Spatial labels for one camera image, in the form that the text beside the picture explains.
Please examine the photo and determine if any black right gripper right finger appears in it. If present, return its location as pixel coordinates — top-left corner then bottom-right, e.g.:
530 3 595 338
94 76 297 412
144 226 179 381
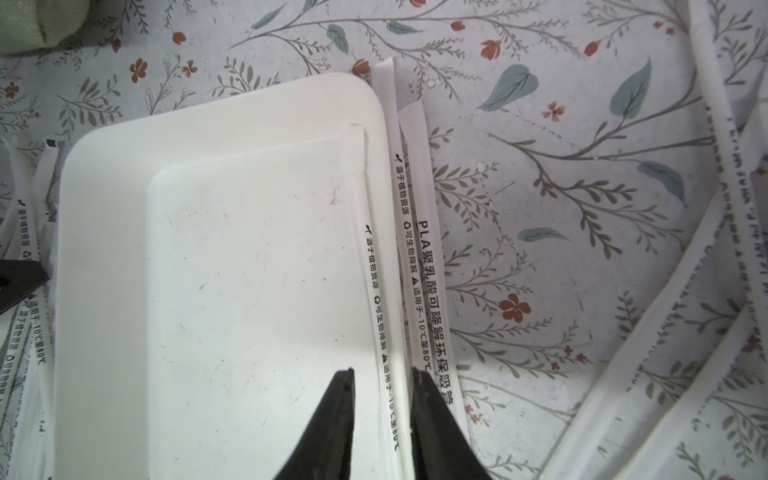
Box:
411 367 490 480

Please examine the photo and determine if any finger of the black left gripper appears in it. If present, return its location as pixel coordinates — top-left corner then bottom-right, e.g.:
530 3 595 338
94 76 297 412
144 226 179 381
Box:
0 260 49 314

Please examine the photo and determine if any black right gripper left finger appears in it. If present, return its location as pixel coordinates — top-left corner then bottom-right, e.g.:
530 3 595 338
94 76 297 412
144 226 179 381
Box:
275 368 355 480

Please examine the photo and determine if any straw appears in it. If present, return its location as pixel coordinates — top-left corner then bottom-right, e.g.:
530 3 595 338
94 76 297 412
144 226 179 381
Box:
616 307 753 479
1 139 59 479
371 58 434 373
342 124 403 479
688 1 767 345

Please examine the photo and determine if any straw PLA label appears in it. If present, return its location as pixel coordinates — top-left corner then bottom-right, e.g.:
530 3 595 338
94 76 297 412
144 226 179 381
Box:
398 100 468 435

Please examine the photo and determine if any white plastic storage tray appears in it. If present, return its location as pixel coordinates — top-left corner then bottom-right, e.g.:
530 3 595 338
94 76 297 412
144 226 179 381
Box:
54 73 413 479

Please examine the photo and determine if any wrapped straw diagonal right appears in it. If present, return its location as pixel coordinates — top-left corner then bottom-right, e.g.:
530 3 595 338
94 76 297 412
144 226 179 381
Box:
539 107 768 480

